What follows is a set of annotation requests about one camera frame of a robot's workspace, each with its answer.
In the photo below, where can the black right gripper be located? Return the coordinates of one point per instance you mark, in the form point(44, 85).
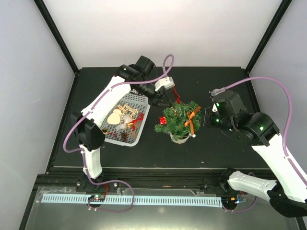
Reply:
point(206, 119)

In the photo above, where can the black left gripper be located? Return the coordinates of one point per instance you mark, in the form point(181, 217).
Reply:
point(155, 101)

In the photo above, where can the red gift box ornament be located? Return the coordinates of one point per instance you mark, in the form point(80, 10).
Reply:
point(162, 120)

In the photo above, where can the brown ribbon bow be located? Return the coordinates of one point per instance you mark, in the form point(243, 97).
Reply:
point(189, 121)

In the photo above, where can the small green christmas tree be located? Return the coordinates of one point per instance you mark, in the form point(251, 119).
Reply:
point(176, 116)

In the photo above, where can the white perforated plastic basket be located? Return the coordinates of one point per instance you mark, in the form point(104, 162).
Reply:
point(135, 101)

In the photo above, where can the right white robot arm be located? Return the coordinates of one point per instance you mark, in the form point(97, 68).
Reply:
point(287, 193)

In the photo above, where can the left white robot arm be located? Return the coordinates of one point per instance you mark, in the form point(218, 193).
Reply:
point(87, 126)

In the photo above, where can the white tree pot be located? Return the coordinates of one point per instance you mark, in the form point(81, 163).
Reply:
point(179, 139)

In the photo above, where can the gold merry christmas sign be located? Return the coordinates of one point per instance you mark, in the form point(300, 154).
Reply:
point(126, 109)

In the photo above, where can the white mesh bow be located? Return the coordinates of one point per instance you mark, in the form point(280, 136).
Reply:
point(126, 120)

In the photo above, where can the cream heart ornament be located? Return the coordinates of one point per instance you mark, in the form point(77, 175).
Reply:
point(115, 117)

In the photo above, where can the brown pine cone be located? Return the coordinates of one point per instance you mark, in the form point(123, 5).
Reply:
point(124, 136)

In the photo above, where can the red berry sprig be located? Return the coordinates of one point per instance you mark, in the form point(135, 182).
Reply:
point(114, 134)

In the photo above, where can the gold bell ornament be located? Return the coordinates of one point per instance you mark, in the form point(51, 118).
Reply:
point(105, 131)

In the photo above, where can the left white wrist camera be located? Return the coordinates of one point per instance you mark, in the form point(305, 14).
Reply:
point(165, 82)

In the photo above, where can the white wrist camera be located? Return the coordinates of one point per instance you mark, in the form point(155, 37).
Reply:
point(217, 95)
point(165, 82)

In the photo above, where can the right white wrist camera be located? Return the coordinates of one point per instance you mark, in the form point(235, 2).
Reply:
point(217, 95)

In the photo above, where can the white slotted cable duct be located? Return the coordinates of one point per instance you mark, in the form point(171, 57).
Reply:
point(191, 201)

